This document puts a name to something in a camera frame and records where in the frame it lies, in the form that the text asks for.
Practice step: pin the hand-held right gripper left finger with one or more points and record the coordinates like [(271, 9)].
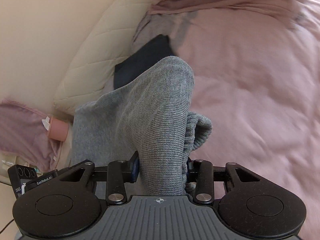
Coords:
[(135, 167)]

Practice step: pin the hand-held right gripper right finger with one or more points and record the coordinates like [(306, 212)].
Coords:
[(203, 180)]

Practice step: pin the grey knit sweater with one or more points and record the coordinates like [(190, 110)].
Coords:
[(155, 117)]

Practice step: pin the white plastic item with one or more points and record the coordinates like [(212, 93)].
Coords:
[(6, 163)]

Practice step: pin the pink cloth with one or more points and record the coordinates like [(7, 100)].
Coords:
[(22, 125)]

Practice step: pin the white tissue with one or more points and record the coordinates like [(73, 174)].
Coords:
[(46, 123)]

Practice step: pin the pink cup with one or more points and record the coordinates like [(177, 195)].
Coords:
[(58, 128)]

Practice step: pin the pink grey striped blanket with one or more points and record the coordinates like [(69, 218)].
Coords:
[(250, 92)]

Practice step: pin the black folded garment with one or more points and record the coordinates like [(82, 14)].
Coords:
[(140, 60)]

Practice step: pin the cream quilted headboard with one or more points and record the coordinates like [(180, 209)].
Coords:
[(100, 50)]

